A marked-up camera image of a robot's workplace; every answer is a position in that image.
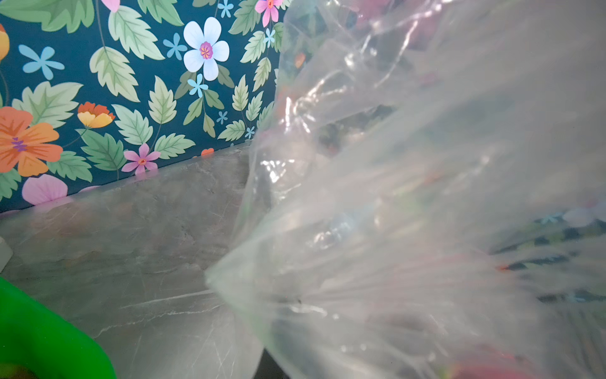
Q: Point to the clear zip-top bag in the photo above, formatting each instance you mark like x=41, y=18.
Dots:
x=430, y=183

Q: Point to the pink dragon fruit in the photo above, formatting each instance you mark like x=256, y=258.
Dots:
x=491, y=364

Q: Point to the green plastic basket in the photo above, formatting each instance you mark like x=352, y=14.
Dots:
x=37, y=343

